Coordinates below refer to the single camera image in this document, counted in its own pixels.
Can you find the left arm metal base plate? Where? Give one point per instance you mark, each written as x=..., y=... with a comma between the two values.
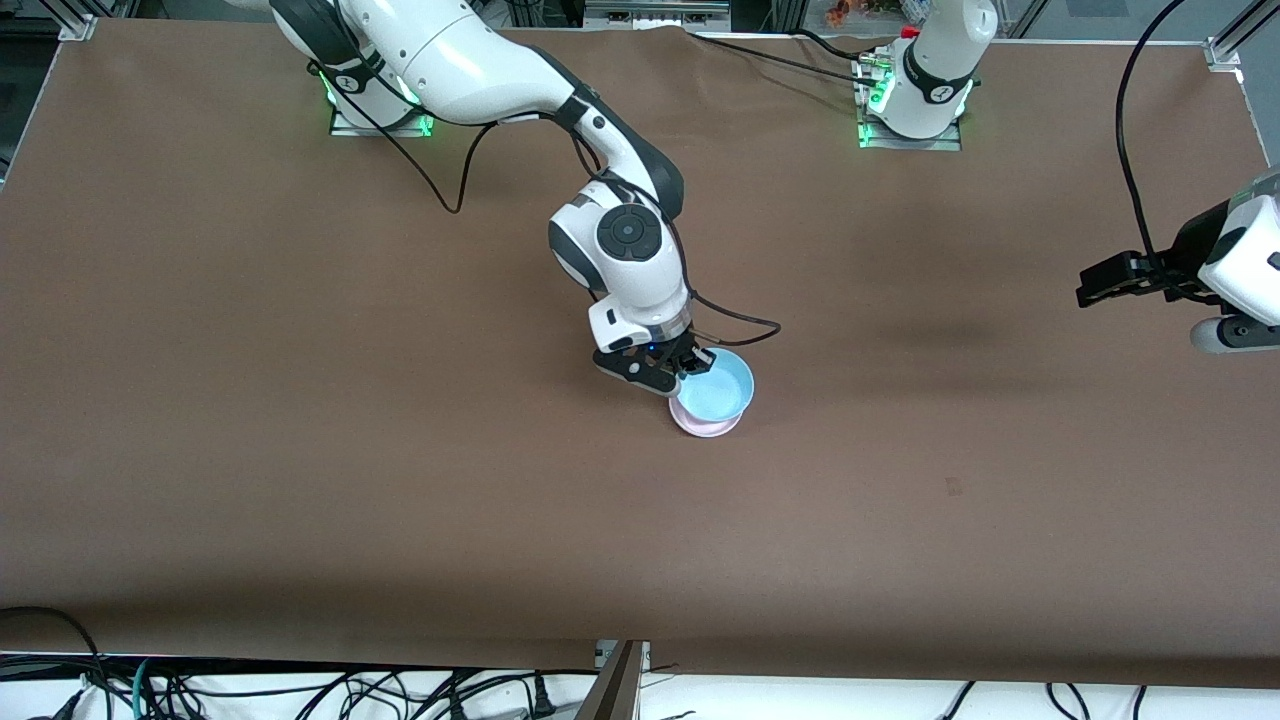
x=910, y=143

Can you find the orange object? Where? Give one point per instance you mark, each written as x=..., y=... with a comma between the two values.
x=848, y=10

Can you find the brown paper table cover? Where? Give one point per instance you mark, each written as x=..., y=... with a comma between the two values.
x=500, y=520

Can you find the pink bowl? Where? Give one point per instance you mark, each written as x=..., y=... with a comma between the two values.
x=700, y=428

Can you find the black power plug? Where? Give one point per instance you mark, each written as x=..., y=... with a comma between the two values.
x=541, y=697

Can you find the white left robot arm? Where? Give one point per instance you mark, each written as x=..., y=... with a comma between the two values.
x=930, y=60

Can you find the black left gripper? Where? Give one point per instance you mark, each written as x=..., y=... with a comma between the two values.
x=1186, y=252

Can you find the diagonal aluminium extrusion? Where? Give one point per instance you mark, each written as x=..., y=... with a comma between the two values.
x=1245, y=22

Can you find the metal frame corner bracket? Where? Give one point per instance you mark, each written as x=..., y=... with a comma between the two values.
x=1222, y=52
x=75, y=28

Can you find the aluminium profile post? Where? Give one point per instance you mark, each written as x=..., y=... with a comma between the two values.
x=615, y=690

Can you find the light blue bowl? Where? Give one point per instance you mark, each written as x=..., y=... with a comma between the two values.
x=720, y=392

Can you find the aluminium rail with sockets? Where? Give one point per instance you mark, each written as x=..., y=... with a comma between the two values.
x=655, y=15

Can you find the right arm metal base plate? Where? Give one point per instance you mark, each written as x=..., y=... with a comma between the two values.
x=380, y=131

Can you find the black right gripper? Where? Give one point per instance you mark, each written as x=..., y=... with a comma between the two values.
x=683, y=353

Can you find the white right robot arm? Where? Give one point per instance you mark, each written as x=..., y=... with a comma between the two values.
x=450, y=60

